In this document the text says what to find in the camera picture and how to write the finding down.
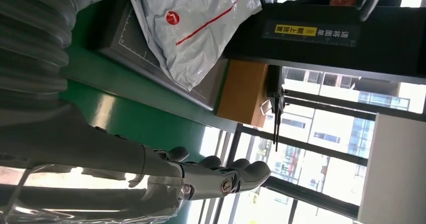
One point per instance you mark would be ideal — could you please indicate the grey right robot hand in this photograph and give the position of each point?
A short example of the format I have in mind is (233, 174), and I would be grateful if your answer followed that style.
(83, 142)

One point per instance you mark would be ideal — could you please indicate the green conveyor belt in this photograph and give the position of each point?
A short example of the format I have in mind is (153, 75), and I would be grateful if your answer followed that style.
(139, 122)

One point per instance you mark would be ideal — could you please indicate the brown cardboard box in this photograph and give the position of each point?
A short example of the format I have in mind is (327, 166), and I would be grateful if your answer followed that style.
(243, 92)

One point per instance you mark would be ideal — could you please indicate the black inbound scanning machine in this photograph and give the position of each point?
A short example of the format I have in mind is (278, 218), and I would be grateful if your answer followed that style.
(332, 56)

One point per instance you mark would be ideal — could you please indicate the green work table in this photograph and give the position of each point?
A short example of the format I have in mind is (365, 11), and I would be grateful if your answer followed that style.
(86, 26)

